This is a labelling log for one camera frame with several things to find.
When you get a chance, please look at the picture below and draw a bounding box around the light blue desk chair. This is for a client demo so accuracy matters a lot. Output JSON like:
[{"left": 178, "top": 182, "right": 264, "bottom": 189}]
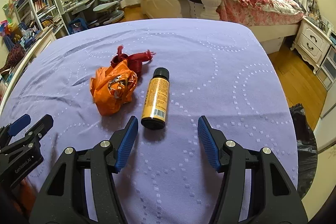
[{"left": 89, "top": 0, "right": 125, "bottom": 27}]

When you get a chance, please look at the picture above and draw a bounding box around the black trash bin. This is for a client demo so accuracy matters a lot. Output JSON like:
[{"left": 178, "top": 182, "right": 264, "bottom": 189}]
[{"left": 289, "top": 103, "right": 318, "bottom": 198}]

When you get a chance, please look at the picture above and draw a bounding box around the purple tablecloth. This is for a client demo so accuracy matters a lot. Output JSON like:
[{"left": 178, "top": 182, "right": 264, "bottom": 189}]
[{"left": 1, "top": 19, "right": 298, "bottom": 223}]

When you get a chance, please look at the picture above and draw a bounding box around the grey study desk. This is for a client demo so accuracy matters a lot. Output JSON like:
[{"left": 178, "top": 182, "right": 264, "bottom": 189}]
[{"left": 55, "top": 0, "right": 96, "bottom": 24}]

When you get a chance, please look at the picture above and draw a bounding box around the orange plastic bag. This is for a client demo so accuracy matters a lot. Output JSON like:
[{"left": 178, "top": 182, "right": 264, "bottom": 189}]
[{"left": 89, "top": 60, "right": 138, "bottom": 117}]

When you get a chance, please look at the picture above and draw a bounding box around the yellow label bottle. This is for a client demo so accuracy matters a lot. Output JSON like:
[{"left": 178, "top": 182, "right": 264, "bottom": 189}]
[{"left": 141, "top": 67, "right": 170, "bottom": 130}]

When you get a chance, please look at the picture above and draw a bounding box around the blue basket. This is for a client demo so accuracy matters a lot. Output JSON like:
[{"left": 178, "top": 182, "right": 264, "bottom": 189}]
[{"left": 68, "top": 18, "right": 88, "bottom": 35}]

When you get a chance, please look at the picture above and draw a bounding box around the plastic drawer unit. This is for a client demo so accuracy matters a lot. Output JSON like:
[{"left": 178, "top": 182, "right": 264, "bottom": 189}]
[{"left": 316, "top": 44, "right": 336, "bottom": 90}]

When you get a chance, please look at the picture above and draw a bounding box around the white nightstand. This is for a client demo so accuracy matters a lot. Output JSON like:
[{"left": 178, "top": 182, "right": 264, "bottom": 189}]
[{"left": 290, "top": 17, "right": 332, "bottom": 74}]

